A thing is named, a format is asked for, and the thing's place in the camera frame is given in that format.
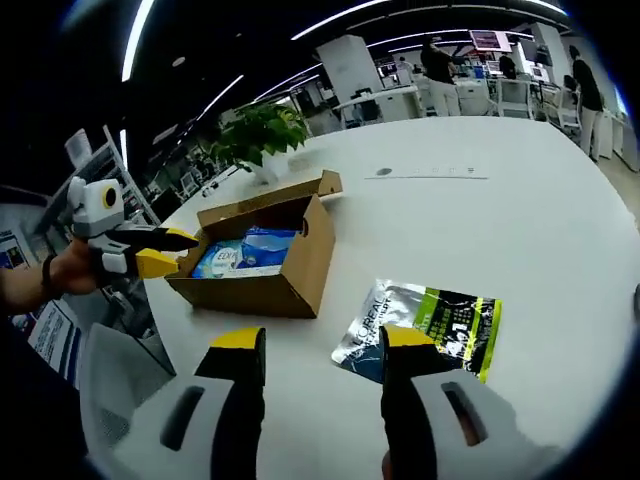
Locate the blue pink soft pack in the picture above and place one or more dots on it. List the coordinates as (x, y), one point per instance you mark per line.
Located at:
(270, 242)

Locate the wall screen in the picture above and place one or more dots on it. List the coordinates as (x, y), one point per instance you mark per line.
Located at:
(490, 40)

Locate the grey office chair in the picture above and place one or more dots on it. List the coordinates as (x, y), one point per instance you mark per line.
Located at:
(125, 360)

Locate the white table outlet strip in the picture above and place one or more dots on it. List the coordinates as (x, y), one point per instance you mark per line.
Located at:
(425, 172)

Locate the brown cardboard shoe box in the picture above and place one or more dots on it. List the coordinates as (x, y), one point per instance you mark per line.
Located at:
(300, 260)

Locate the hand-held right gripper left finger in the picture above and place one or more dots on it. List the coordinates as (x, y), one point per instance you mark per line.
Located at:
(200, 430)

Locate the ceiling light strip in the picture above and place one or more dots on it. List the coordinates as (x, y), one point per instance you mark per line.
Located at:
(220, 97)
(325, 25)
(135, 40)

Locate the potted green plant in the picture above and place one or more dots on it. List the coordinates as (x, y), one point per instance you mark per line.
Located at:
(260, 130)

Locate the person's right hand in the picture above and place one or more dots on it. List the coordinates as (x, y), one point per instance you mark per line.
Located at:
(389, 465)

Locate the person's left hand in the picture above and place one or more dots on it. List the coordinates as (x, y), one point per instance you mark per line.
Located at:
(75, 270)

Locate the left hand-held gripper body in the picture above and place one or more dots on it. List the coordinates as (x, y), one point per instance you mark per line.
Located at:
(100, 215)

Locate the metal shelf rack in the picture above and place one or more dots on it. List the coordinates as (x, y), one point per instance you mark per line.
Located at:
(107, 165)

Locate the silver green mask packet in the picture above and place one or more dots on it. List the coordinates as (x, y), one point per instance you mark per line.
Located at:
(450, 310)

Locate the white office desk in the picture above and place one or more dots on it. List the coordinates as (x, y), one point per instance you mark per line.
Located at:
(390, 102)

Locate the white office chair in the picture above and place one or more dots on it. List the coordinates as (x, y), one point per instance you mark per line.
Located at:
(512, 97)

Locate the blue white printed board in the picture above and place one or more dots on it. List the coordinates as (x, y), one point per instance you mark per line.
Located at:
(55, 340)

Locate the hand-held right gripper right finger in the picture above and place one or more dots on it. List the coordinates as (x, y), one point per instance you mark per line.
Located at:
(425, 430)

